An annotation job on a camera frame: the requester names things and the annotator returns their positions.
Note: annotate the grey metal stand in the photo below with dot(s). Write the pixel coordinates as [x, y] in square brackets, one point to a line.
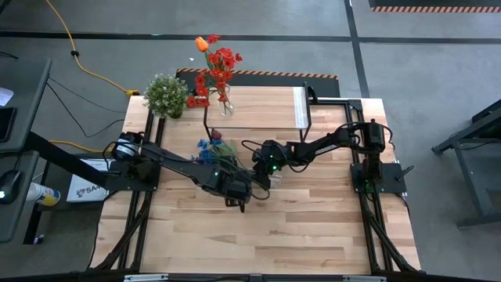
[471, 176]

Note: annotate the clear glass vase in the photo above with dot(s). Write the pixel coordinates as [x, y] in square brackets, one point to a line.
[227, 107]
[275, 180]

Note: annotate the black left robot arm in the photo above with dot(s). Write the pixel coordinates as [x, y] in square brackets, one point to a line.
[172, 164]

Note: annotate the white paper sheet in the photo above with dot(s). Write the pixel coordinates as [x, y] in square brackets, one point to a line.
[4, 96]

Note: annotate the black support beam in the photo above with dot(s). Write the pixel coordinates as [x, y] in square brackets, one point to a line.
[58, 156]

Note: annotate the white and yellow bottle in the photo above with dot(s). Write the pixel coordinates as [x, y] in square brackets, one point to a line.
[43, 194]

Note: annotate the red artificial flower bunch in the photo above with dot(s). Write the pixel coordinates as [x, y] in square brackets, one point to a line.
[201, 91]
[225, 55]

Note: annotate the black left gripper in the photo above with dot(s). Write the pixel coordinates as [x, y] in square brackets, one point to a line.
[236, 190]

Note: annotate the orange artificial tulip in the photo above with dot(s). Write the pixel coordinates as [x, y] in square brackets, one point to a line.
[201, 44]

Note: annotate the potted plant with white flowers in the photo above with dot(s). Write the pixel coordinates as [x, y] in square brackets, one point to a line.
[166, 96]

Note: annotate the white printed box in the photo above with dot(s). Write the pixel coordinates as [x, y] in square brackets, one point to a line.
[82, 192]

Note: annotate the black computer mouse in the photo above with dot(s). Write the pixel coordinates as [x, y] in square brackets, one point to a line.
[9, 184]

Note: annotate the black mat with hazard stripe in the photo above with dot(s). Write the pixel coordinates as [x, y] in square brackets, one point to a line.
[325, 88]
[430, 4]

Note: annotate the blue artificial flower bunch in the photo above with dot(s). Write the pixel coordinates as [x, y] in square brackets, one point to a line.
[205, 154]

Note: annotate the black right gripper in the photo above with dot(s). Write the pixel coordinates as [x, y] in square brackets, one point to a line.
[270, 158]

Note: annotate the wooden shelf with black frame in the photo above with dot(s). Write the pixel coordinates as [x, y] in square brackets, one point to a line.
[266, 105]

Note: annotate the grey desk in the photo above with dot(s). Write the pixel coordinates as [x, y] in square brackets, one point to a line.
[27, 117]
[15, 219]

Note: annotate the black aluminium table frame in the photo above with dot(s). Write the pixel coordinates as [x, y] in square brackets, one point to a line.
[336, 102]

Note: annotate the dark red artificial tulip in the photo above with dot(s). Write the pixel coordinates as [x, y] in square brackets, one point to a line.
[216, 135]

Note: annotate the black phone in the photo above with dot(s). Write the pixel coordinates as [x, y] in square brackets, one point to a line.
[6, 123]

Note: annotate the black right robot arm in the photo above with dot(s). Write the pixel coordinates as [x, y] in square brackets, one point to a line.
[336, 145]

